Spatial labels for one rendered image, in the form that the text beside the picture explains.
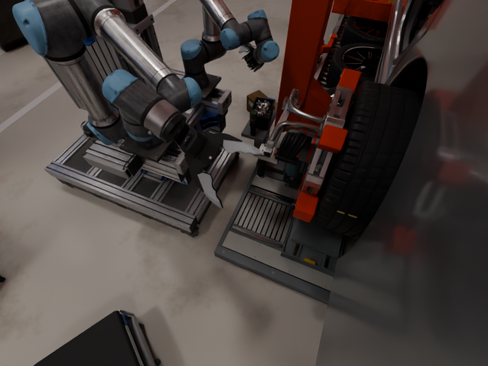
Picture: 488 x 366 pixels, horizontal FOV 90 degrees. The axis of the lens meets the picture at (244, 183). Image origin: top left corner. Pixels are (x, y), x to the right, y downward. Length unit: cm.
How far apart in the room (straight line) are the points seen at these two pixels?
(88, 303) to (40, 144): 164
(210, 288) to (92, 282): 79
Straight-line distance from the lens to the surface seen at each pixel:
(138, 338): 167
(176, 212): 175
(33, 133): 318
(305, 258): 165
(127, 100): 57
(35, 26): 90
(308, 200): 99
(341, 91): 110
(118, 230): 209
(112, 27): 87
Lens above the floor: 172
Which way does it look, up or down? 57 degrees down
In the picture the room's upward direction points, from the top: straight up
